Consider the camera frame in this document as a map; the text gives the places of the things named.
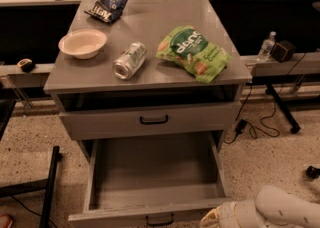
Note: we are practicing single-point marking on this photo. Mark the grey drawer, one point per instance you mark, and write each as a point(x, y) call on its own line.
point(154, 120)
point(151, 181)

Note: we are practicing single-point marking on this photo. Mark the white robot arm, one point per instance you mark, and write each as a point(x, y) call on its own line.
point(271, 207)

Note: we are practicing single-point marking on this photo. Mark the grey drawer cabinet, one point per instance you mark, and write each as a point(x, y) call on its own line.
point(89, 85)

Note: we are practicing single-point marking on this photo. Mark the grey open bottom drawer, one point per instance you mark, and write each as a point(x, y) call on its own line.
point(151, 181)

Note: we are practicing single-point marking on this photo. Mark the silver soda can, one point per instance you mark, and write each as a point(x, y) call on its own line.
point(130, 61)

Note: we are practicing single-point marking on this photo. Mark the green chip bag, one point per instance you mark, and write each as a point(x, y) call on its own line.
point(189, 49)

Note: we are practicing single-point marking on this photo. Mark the white bowl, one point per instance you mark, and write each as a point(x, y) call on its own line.
point(83, 44)

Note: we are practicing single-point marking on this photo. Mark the blue chip bag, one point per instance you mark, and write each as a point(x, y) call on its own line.
point(107, 11)

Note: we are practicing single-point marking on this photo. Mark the clear water bottle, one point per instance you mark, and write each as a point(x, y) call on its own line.
point(266, 47)

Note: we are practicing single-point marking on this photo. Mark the small black box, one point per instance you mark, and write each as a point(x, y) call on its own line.
point(283, 51)

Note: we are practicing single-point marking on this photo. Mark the black tape measure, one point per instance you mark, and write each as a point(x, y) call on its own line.
point(26, 65)

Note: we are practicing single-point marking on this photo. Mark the black metal stand left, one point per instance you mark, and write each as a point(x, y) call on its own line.
point(46, 184)

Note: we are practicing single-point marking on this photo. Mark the black caster wheel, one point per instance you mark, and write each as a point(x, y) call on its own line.
point(313, 172)

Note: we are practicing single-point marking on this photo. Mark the red object corner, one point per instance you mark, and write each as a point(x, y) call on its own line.
point(6, 221)

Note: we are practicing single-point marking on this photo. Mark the black power adapter with cable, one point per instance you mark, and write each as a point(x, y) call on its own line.
point(239, 129)

